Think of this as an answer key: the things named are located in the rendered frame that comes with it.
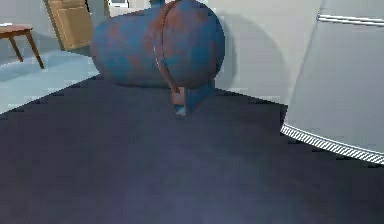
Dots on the grey fridge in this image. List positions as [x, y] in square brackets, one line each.
[340, 86]

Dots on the brown wooden table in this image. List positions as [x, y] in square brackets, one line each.
[16, 32]

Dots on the blue rusty round tank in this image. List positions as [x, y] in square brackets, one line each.
[186, 46]

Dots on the light wooden cupboard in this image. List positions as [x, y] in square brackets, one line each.
[73, 23]

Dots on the white appliance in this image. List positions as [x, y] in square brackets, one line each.
[118, 3]

